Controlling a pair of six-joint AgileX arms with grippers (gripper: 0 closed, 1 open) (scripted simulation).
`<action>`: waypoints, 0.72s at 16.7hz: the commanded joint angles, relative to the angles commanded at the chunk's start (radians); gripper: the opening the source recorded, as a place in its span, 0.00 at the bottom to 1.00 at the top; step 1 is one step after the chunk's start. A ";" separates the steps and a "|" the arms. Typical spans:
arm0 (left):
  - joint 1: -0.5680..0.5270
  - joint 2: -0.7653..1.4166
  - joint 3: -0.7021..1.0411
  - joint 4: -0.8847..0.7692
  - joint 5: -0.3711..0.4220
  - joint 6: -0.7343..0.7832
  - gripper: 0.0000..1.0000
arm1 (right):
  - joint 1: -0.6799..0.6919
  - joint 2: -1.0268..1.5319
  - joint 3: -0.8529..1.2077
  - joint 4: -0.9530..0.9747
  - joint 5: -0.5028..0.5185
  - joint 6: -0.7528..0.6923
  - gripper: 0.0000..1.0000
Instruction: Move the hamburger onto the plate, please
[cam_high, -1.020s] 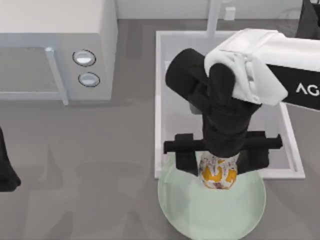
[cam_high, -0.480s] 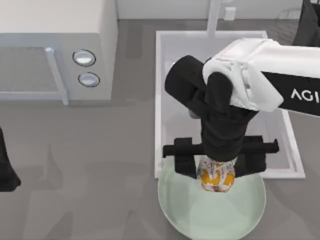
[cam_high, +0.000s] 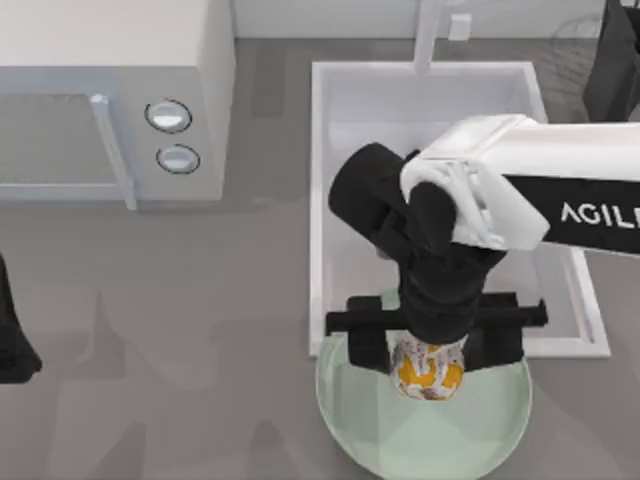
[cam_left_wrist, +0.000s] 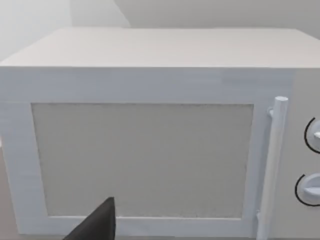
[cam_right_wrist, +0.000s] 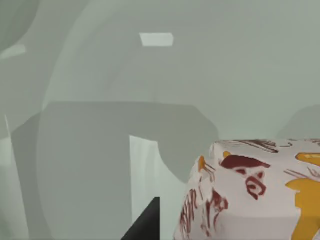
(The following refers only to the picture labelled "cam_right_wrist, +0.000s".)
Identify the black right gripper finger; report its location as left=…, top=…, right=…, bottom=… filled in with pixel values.
left=120, top=196, right=161, bottom=240

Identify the white red yellow printed box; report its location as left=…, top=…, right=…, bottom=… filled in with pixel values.
left=173, top=138, right=320, bottom=240

